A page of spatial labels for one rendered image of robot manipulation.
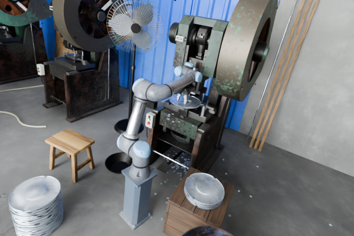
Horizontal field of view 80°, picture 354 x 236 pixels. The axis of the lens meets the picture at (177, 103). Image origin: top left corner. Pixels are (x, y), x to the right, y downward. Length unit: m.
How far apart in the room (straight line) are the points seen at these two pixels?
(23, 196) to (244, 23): 1.79
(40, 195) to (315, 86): 2.89
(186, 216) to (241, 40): 1.20
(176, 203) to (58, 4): 2.09
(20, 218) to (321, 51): 3.09
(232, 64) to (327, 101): 1.83
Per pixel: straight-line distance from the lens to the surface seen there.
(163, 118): 2.00
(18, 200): 1.79
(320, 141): 3.23
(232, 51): 1.41
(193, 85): 1.87
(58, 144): 2.11
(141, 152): 1.42
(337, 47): 2.94
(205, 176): 1.74
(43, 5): 4.39
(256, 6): 1.51
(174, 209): 1.62
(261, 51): 1.71
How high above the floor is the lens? 1.55
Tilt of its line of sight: 24 degrees down
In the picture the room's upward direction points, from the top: 9 degrees clockwise
